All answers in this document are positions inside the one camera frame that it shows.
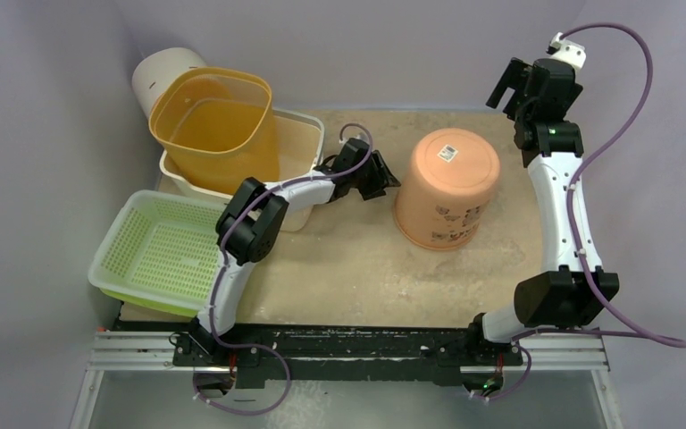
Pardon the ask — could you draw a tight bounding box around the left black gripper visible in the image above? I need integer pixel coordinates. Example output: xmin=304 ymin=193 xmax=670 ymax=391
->
xmin=350 ymin=153 xmax=399 ymax=201

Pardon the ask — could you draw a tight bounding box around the peach plastic bucket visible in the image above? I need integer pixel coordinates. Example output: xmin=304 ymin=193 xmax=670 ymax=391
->
xmin=393 ymin=128 xmax=500 ymax=251

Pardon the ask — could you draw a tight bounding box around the cream plastic storage basket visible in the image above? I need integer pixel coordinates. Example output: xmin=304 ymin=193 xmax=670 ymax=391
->
xmin=157 ymin=108 xmax=325 ymax=205

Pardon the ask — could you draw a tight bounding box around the yellow mesh waste basket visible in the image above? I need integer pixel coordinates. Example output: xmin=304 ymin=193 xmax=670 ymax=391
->
xmin=148 ymin=67 xmax=280 ymax=194

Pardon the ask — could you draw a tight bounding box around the white perforated strainer basket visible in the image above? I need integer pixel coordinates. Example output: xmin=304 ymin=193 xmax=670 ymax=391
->
xmin=88 ymin=190 xmax=226 ymax=310

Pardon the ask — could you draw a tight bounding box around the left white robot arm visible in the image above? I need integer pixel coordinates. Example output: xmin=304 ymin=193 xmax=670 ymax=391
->
xmin=190 ymin=134 xmax=400 ymax=366

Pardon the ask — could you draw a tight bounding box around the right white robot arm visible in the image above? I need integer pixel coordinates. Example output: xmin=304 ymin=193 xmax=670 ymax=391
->
xmin=465 ymin=58 xmax=620 ymax=364

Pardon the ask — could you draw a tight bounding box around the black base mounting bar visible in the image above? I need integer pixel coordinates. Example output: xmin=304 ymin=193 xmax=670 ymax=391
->
xmin=169 ymin=322 xmax=523 ymax=391

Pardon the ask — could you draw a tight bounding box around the cylindrical mini drawer cabinet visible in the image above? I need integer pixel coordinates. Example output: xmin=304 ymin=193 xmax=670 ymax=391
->
xmin=131 ymin=47 xmax=207 ymax=119

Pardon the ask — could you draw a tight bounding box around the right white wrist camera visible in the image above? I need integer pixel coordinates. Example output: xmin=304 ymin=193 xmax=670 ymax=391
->
xmin=547 ymin=32 xmax=587 ymax=72

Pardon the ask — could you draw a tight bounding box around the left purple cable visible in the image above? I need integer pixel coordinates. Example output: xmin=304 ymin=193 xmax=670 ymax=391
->
xmin=191 ymin=122 xmax=375 ymax=416

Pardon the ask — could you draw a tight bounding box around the purple cable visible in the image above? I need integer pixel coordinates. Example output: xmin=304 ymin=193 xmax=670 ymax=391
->
xmin=470 ymin=22 xmax=686 ymax=404
xmin=191 ymin=122 xmax=375 ymax=416

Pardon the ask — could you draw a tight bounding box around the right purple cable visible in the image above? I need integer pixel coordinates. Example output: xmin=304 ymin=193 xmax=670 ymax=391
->
xmin=470 ymin=22 xmax=686 ymax=404

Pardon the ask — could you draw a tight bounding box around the aluminium frame rail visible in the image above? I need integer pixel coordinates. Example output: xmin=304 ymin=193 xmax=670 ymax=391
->
xmin=70 ymin=331 xmax=623 ymax=428

